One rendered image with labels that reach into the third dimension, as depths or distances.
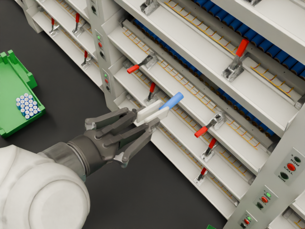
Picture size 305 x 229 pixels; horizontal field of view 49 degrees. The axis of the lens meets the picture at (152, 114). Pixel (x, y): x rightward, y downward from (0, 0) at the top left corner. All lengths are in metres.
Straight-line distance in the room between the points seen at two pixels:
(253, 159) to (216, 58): 0.26
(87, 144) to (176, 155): 0.66
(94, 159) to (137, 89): 0.58
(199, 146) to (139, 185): 0.37
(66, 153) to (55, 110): 0.95
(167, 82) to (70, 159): 0.44
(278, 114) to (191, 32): 0.27
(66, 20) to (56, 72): 0.33
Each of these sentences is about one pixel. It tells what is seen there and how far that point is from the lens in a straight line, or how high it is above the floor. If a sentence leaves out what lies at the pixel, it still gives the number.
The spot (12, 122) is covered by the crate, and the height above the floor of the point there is 0.02.
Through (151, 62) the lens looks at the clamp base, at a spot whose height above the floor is 0.51.
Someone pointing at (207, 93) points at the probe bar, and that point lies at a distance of 0.89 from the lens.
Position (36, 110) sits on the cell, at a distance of 1.49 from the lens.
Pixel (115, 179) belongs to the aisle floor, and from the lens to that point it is 1.35.
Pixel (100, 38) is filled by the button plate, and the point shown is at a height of 0.45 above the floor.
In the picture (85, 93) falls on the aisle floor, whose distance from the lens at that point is 1.58.
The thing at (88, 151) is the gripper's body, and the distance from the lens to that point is 0.63.
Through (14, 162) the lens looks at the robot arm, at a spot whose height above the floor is 0.87.
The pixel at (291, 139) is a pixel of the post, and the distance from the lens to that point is 0.69.
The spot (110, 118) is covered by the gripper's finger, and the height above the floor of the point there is 0.64.
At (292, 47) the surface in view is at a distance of 0.57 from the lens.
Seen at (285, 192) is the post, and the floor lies 0.51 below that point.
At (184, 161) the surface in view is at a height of 0.12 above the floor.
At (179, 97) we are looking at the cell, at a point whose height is 0.61.
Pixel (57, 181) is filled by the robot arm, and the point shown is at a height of 0.88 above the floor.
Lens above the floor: 1.24
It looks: 57 degrees down
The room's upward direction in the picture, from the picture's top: straight up
